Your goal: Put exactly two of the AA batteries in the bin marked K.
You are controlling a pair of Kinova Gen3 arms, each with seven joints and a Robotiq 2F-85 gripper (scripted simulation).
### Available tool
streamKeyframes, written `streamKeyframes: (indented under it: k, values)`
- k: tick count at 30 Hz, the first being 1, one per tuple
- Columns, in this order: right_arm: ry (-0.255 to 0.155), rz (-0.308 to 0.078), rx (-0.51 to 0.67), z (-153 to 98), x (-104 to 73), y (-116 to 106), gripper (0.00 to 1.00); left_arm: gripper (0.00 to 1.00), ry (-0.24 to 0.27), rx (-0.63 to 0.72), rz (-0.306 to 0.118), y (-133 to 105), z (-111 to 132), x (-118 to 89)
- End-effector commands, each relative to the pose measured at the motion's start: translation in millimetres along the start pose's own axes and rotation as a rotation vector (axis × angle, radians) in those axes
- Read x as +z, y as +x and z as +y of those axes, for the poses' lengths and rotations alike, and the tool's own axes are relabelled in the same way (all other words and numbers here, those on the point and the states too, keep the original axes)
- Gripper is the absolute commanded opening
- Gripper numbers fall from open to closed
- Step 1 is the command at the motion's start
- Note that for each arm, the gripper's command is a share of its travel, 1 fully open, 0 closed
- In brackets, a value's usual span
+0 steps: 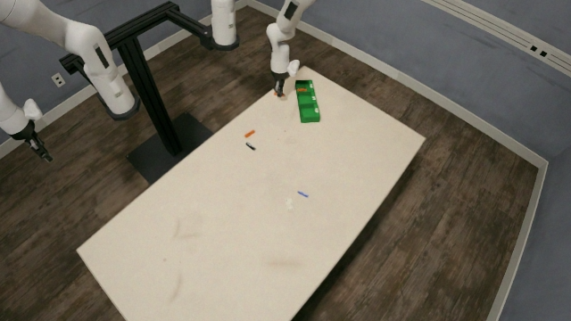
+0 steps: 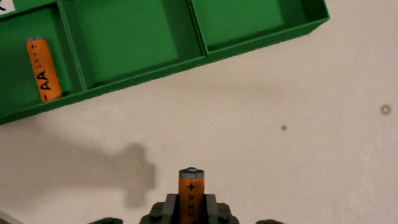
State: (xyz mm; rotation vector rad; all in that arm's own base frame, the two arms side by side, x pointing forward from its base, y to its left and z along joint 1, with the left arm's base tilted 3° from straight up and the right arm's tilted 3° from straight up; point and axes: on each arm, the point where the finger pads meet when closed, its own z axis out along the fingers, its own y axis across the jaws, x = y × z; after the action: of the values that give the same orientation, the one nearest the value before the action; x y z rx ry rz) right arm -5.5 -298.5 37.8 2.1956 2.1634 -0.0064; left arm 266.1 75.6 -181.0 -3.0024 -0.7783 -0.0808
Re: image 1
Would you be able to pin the green three-compartment tray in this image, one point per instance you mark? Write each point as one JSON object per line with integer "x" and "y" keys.
{"x": 307, "y": 101}

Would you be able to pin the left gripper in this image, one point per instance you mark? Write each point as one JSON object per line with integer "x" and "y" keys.
{"x": 280, "y": 80}

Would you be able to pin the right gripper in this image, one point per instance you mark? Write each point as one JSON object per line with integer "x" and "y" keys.
{"x": 33, "y": 141}

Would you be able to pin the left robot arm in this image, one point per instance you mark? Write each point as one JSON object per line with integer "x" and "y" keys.
{"x": 224, "y": 30}

